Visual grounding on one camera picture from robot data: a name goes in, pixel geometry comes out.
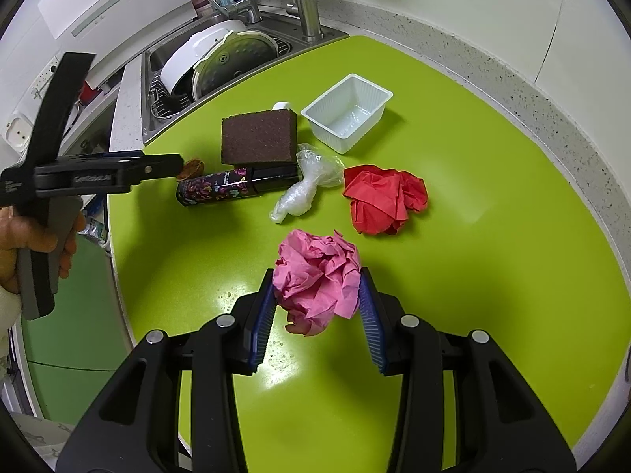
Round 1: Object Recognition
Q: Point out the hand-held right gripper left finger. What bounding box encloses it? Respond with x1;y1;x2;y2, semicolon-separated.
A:
56;268;278;473

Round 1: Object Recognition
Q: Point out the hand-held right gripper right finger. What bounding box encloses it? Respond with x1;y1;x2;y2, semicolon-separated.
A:
359;267;577;473

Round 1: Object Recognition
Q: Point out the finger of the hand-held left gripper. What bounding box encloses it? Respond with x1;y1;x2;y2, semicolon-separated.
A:
129;154;184;186

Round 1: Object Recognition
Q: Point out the pink paper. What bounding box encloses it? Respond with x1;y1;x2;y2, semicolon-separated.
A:
273;229;362;337

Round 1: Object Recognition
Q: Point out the white plastic tray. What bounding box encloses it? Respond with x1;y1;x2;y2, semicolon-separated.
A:
301;73;394;155

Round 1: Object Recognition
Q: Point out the person's left hand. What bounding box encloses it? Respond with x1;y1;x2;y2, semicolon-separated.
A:
0;205;86;298

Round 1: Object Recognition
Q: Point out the dark flower-print can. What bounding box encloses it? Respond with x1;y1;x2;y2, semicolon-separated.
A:
176;164;302;207

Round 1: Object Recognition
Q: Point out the brown sponge block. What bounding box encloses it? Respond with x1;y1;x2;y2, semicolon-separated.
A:
220;109;299;166

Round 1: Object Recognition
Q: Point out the steel kitchen sink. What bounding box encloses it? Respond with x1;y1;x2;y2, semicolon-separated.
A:
142;12;350;146

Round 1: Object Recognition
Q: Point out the red crumpled paper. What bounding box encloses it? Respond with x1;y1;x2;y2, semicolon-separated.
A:
342;166;429;236

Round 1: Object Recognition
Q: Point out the round cooker lid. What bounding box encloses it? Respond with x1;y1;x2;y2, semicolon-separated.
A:
191;31;277;99

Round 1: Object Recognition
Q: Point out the clear plastic bag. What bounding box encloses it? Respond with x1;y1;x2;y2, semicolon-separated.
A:
269;144;346;224

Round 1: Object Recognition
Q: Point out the green cabinet door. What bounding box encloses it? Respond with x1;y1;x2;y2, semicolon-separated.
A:
21;241;135;425

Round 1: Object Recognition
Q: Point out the green counter mat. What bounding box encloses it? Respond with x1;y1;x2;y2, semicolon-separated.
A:
106;34;619;472

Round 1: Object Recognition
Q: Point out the chrome tap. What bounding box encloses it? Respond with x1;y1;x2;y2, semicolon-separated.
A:
207;0;262;23

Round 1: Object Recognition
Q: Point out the tall steel faucet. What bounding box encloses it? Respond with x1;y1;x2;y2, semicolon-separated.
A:
288;0;325;43

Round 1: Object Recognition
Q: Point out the white wall socket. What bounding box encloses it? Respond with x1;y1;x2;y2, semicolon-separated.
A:
1;114;37;151

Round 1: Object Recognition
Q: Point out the wire dish rack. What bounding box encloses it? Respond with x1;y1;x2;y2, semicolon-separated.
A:
148;71;193;119

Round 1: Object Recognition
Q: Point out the white wall appliance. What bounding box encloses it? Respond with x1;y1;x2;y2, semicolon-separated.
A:
37;0;198;40

